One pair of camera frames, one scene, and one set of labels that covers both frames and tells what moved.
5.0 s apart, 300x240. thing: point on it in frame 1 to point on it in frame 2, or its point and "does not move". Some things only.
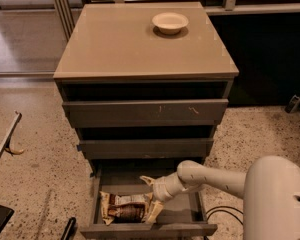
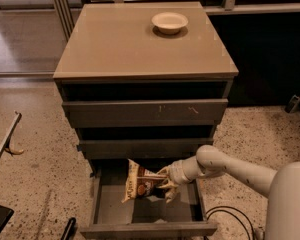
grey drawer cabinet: x=145 y=85 does not move
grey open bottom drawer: x=181 y=216 does not move
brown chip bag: x=124 y=208 to x=140 y=181
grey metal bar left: x=12 y=128 does not move
